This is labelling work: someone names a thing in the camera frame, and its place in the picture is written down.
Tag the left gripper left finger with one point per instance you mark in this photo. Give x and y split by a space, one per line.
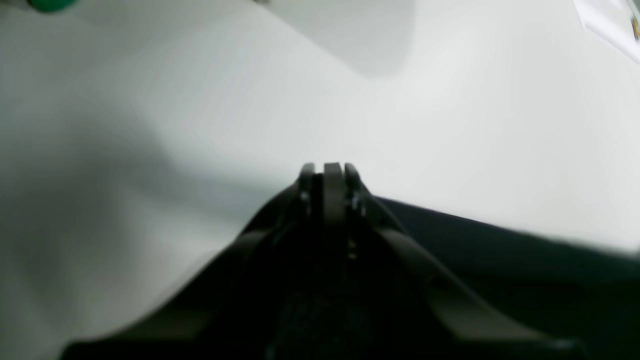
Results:
231 308

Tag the green tape roll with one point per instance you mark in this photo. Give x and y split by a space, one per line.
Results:
50 6

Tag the black T-shirt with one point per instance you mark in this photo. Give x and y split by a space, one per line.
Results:
561 289

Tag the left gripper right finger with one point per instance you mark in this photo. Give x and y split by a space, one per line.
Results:
448 320

